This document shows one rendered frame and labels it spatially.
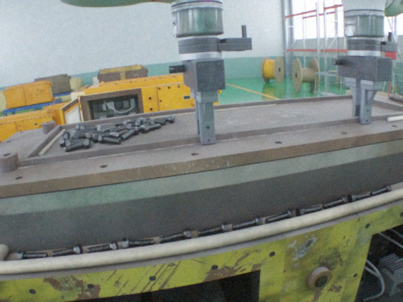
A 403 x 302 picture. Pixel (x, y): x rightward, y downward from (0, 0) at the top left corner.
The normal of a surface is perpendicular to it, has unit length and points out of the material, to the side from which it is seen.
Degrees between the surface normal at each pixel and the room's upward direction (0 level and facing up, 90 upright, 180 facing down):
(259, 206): 90
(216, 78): 90
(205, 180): 90
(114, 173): 90
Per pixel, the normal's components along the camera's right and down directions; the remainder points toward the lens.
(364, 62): -0.98, 0.13
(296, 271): 0.21, 0.30
